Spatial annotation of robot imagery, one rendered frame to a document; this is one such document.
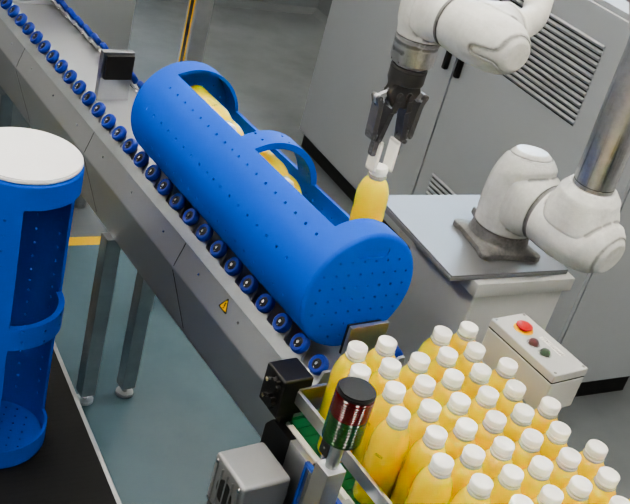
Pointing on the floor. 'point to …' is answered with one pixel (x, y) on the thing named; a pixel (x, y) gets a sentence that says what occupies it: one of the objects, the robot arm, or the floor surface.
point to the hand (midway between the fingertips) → (382, 155)
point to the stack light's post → (324, 484)
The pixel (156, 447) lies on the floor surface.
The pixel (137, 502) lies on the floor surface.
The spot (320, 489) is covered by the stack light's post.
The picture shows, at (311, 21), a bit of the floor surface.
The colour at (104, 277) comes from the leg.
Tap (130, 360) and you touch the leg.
